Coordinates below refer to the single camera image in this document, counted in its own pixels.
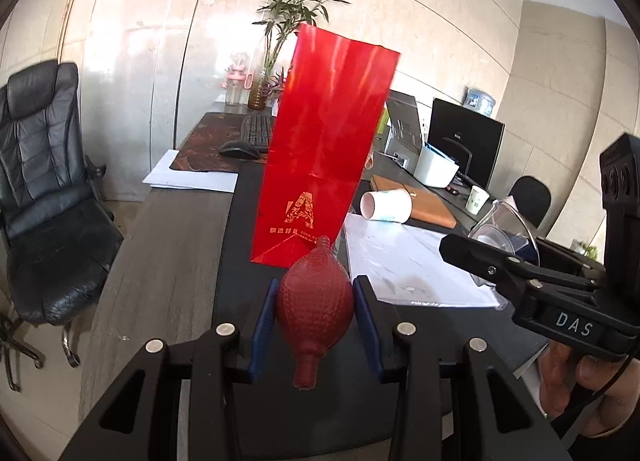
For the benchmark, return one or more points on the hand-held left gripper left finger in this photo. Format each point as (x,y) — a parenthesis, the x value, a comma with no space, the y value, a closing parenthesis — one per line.
(262,336)

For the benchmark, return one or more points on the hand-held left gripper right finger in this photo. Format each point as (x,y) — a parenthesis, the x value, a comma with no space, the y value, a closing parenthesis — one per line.
(370,336)

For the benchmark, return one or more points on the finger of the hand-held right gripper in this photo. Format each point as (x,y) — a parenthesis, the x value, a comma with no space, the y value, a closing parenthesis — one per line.
(480,261)
(570,261)

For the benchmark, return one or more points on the clear plastic cup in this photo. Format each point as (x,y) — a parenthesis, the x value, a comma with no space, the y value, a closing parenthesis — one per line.
(505,226)

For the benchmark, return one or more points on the red rubber bulb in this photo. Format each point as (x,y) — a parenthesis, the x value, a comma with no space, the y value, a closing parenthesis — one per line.
(315,301)

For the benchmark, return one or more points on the red gift bag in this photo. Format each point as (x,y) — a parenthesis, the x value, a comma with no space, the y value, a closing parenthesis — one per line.
(320,141)

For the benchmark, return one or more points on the person's right hand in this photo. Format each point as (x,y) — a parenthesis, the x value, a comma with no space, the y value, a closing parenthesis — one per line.
(590,376)

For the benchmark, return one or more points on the green potted plant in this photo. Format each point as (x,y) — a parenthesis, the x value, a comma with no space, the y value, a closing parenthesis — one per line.
(582,247)

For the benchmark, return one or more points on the white paper cup green print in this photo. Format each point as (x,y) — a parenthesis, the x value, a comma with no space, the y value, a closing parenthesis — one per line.
(478,201)

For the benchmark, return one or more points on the brown leather notebook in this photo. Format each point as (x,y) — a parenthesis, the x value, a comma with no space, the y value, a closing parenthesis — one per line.
(430,208)

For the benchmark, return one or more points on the small red black object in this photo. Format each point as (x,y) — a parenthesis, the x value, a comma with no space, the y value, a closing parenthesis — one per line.
(454,190)

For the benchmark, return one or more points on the black fabric office chair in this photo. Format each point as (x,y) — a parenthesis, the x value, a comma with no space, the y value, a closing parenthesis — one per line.
(530,193)

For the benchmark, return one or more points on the white plastic bin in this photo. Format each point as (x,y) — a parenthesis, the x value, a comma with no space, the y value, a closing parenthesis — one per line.
(435,168)

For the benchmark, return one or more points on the white paper cup blue print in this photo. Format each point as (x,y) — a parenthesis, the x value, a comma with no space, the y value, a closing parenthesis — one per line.
(387,205)

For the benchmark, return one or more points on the black monitor with wide back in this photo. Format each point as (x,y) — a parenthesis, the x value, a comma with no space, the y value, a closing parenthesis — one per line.
(465,131)

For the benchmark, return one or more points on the grey printer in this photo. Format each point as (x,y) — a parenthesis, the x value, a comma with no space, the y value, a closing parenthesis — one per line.
(405,141)

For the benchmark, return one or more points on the white paper sheets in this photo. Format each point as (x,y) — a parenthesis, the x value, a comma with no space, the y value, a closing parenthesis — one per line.
(190,181)

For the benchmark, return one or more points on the black computer mouse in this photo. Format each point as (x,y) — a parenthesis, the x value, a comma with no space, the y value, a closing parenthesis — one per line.
(239,150)

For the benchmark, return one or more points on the black keyboard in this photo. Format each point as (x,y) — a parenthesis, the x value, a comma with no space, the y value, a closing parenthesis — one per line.
(256,133)

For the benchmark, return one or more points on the brown patterned desk pad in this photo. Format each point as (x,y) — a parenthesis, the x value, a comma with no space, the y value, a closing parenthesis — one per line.
(205,141)

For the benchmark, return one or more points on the pink drinking bottle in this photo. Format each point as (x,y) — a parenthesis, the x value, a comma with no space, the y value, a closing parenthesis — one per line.
(235,88)

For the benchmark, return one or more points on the purple leaf plant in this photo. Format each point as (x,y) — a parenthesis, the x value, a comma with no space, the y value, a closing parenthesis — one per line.
(275,86)

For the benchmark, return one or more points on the black leather office chair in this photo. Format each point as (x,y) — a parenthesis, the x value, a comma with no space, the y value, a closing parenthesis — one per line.
(45,151)

